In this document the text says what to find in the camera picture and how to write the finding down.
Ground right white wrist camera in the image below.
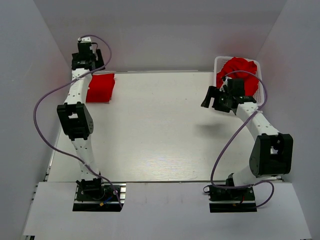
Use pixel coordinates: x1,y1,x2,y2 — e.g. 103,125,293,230
220,76,232,92

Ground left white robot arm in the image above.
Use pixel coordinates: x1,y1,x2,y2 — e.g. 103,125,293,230
57,37,106,200

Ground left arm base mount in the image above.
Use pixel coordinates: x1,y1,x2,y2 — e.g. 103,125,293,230
72,183,127,213

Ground red t shirt pile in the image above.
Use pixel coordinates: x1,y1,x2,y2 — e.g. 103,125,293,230
216,57,259,96

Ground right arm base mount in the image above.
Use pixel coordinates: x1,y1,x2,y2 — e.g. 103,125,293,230
203,185,257,213

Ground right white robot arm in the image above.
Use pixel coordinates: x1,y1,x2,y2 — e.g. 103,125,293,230
201,77,294,200

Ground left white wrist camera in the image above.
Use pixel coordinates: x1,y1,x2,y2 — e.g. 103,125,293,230
77,36,92,43

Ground white plastic basket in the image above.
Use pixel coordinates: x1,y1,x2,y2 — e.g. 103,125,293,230
213,56,265,105

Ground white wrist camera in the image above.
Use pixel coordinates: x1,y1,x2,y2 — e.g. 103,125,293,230
77,36,92,43
220,76,232,92

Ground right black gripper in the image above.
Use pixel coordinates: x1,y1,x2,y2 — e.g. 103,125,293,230
201,85,233,113

